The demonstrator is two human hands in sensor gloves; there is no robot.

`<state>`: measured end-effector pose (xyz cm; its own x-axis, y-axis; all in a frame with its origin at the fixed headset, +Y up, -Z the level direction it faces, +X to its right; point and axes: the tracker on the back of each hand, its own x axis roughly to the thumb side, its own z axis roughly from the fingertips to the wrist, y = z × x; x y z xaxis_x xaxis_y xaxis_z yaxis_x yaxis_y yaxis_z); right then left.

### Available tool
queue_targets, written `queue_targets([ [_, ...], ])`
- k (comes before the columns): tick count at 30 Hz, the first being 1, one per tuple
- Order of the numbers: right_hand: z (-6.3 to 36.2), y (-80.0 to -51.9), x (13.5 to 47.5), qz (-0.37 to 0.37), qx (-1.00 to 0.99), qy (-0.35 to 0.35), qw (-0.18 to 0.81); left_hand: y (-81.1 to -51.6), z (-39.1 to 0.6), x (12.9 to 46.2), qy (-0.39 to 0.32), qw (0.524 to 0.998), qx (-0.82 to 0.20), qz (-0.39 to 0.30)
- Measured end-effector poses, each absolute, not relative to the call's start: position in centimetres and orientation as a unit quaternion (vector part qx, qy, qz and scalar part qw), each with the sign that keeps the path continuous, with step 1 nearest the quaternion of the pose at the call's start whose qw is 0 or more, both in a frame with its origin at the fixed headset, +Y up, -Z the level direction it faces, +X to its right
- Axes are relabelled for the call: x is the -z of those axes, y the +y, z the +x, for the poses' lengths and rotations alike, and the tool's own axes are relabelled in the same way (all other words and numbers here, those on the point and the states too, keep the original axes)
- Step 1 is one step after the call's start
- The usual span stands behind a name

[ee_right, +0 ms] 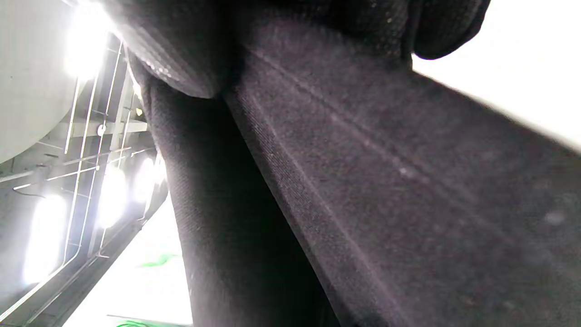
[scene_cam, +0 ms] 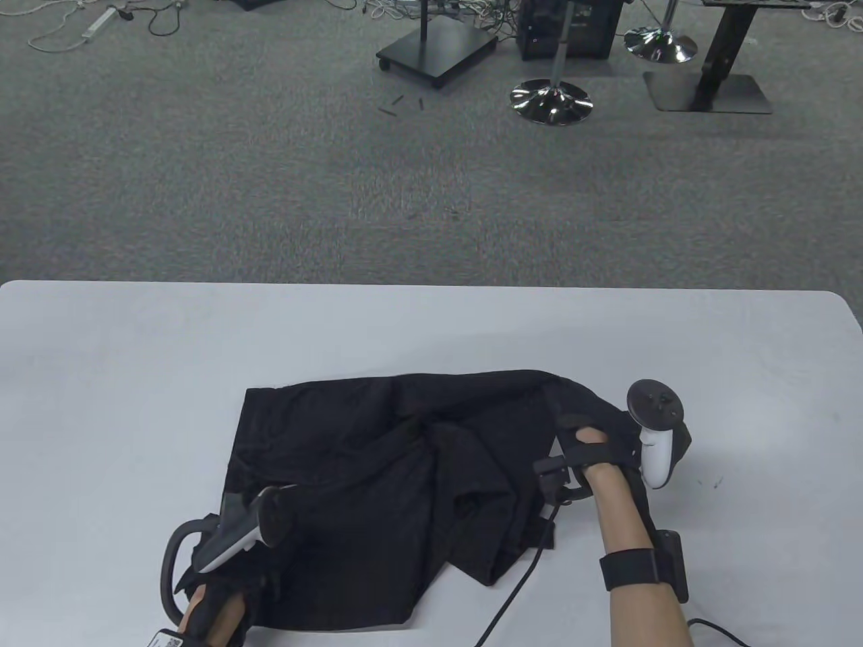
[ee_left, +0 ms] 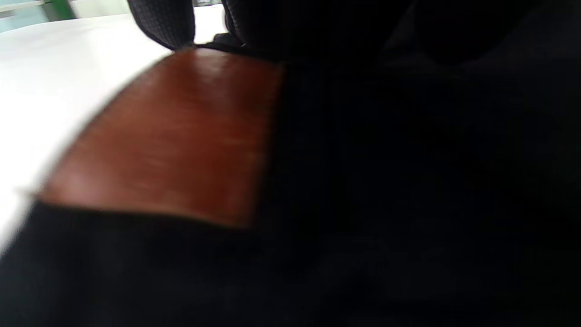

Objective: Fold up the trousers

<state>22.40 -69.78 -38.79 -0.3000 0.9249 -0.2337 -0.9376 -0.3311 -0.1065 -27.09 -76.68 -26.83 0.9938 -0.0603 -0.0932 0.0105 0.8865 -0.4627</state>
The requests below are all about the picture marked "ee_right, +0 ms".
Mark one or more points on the person's right hand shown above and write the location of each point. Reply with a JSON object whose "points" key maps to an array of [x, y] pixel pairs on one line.
{"points": [[363, 190]]}

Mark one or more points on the bright ceiling light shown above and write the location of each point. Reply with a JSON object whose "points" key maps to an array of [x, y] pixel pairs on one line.
{"points": [[86, 41], [45, 236], [145, 179], [111, 196]]}

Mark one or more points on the large grey ventilation duct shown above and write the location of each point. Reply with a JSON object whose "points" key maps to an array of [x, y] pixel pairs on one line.
{"points": [[32, 77]]}

